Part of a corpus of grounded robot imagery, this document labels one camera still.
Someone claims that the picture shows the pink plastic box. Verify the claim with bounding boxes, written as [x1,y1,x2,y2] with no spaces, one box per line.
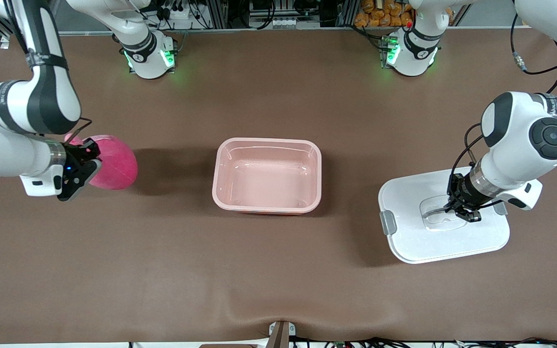
[212,137,322,215]

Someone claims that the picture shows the pink plush toy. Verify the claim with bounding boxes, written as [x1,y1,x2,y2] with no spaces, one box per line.
[64,134,139,190]

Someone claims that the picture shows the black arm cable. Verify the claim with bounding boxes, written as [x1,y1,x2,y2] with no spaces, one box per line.
[450,14,557,213]
[65,117,93,142]

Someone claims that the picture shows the aluminium table rail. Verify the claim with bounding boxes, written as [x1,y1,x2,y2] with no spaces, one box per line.
[61,25,521,38]

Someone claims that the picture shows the pile of orange packets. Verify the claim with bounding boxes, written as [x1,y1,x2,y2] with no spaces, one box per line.
[354,0,415,28]

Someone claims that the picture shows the white box lid grey latches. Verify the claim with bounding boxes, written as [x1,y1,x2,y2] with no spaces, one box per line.
[378,167,510,264]

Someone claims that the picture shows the metal table edge bracket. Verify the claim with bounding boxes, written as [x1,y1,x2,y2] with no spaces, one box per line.
[268,320,296,348]

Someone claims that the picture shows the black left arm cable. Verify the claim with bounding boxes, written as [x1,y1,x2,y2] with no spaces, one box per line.
[450,14,557,213]

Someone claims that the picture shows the white terminal block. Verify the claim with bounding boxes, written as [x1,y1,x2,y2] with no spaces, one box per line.
[270,17,304,29]

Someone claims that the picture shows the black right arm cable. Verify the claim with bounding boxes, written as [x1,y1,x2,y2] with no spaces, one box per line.
[65,117,93,142]

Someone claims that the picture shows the white power strip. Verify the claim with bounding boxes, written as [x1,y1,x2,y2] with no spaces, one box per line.
[160,0,198,23]

